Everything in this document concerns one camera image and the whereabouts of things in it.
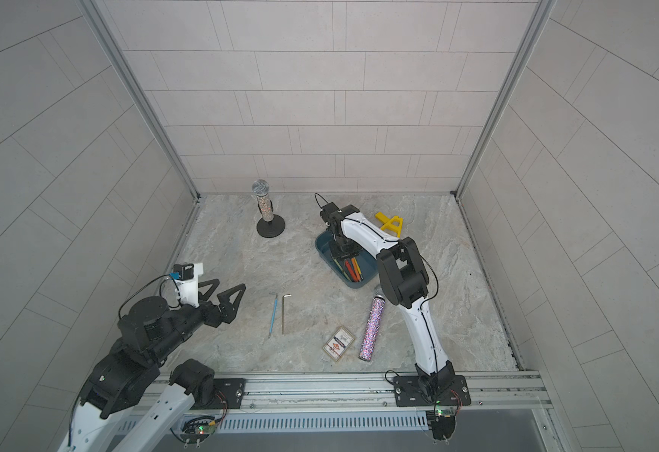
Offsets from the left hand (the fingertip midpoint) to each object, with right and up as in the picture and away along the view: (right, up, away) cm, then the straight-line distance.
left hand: (238, 283), depth 66 cm
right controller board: (+49, -35, +1) cm, 60 cm away
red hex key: (+28, -3, +28) cm, 39 cm away
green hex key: (+24, -2, +28) cm, 37 cm away
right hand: (+26, +2, +32) cm, 41 cm away
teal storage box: (+34, -2, +32) cm, 47 cm away
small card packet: (+24, -20, +12) cm, 34 cm away
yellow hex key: (+30, -1, +28) cm, 41 cm away
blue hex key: (+4, -14, +20) cm, 25 cm away
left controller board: (-10, -35, -1) cm, 36 cm away
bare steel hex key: (+6, -14, +21) cm, 25 cm away
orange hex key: (+29, -2, +28) cm, 40 cm away
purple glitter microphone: (+33, -16, +13) cm, 39 cm away
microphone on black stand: (-2, +12, +38) cm, 40 cm away
